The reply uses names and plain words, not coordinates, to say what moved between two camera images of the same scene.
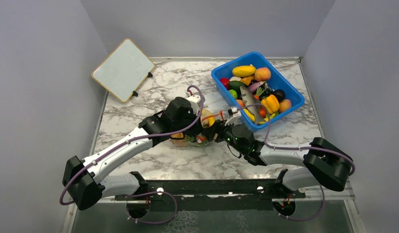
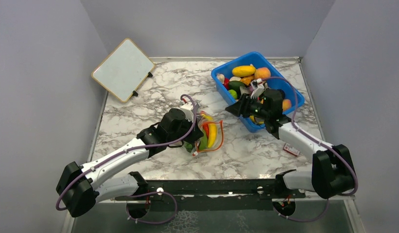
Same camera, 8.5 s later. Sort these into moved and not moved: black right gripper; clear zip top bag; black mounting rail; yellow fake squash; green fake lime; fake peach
Moved: clear zip top bag; black right gripper
Not moved: yellow fake squash; black mounting rail; fake peach; green fake lime
